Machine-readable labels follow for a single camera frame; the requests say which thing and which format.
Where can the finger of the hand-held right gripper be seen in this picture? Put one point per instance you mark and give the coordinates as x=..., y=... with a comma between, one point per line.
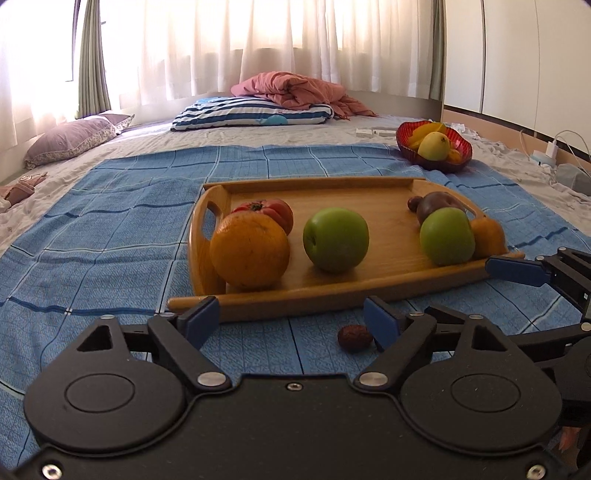
x=545, y=344
x=517, y=270

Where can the red ribbed tomato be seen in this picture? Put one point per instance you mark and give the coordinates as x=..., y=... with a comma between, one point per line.
x=277, y=212

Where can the orange fruit piece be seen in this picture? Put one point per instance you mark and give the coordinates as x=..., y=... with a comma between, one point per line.
x=455, y=156

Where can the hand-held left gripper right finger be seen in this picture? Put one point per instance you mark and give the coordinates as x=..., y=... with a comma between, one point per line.
x=381, y=323

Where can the white crumpled cloth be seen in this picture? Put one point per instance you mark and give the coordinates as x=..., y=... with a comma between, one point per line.
x=570, y=194

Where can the pink garment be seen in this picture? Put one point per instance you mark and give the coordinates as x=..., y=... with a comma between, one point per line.
x=25, y=189

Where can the yellow star fruit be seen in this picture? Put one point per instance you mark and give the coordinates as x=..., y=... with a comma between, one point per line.
x=415, y=137

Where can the green curtain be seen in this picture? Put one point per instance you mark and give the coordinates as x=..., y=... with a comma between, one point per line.
x=437, y=55
x=92, y=69

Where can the large orange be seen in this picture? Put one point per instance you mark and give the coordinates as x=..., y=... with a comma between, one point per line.
x=249, y=251

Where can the grey pouch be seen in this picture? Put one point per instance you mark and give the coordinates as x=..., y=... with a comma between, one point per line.
x=575, y=177

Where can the large green apple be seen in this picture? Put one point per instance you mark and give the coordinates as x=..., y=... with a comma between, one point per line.
x=336, y=240

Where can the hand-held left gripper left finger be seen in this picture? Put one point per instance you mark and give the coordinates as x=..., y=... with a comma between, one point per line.
x=203, y=318

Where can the blue white striped pillow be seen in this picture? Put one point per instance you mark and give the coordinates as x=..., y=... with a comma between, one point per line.
x=231, y=113

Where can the small white cloth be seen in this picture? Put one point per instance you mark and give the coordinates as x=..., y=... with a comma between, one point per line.
x=464, y=129

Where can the small green apple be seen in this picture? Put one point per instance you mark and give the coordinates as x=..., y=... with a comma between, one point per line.
x=447, y=237

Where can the yellow pear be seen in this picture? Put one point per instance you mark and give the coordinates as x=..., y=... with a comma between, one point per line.
x=433, y=146

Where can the red date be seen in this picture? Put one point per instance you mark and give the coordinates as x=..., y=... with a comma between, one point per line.
x=413, y=203
x=354, y=338

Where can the white wardrobe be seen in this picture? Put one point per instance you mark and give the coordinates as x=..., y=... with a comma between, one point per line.
x=531, y=55

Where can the person's right hand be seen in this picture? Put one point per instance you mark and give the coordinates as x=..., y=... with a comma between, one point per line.
x=570, y=443

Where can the small orange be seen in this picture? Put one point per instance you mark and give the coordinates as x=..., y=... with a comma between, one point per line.
x=489, y=237

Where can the white garment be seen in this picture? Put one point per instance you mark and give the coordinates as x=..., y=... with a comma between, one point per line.
x=4, y=204

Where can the white sheer curtain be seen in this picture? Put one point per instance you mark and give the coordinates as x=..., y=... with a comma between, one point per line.
x=277, y=37

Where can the large purple pillow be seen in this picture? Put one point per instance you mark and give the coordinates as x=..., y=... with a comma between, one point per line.
x=69, y=141

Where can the light blue power strip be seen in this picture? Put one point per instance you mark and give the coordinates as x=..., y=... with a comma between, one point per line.
x=542, y=159

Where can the white box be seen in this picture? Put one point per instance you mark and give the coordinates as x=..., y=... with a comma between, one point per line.
x=385, y=133
x=364, y=133

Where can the pink quilt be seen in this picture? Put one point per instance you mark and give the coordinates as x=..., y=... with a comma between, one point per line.
x=300, y=90

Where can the small purple pillow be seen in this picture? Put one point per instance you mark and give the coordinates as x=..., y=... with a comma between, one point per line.
x=121, y=122

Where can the blue checked blanket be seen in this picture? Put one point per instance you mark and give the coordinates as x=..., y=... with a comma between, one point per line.
x=115, y=221

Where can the dark purple plum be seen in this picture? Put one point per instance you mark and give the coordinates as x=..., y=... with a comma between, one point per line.
x=438, y=201

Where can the red glass bowl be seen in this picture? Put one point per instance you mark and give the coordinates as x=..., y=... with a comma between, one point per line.
x=434, y=165

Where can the white patterned bed sheet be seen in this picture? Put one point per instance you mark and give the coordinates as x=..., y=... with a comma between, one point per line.
x=152, y=138

